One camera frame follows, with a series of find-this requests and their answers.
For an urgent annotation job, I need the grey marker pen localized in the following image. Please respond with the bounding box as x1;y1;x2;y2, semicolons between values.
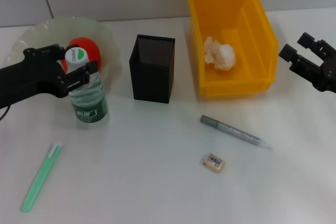
199;114;274;151

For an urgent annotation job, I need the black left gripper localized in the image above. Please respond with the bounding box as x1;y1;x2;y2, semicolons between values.
0;43;99;109

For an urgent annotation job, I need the mint green pen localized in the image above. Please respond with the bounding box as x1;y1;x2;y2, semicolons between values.
20;141;64;214

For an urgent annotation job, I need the clear green-label water bottle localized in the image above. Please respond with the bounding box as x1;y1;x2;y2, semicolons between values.
64;47;110;130

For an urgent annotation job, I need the black mesh pen holder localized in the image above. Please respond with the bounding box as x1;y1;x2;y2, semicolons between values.
128;34;176;104

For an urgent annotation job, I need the pale green glass fruit plate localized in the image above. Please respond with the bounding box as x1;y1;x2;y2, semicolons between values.
5;16;123;96

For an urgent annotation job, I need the beige eraser with barcode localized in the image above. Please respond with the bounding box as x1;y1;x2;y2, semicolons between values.
202;152;227;175

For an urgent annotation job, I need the white paper ball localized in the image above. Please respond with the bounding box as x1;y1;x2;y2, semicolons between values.
203;36;236;72

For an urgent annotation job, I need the red-orange fruit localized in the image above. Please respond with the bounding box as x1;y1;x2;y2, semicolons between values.
59;37;102;74

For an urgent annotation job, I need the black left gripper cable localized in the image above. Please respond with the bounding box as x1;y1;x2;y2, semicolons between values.
0;104;11;122

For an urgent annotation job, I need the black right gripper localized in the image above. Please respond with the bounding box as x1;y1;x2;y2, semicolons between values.
278;31;336;93

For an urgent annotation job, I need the yellow plastic bin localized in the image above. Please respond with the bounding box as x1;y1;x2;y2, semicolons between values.
185;0;279;100

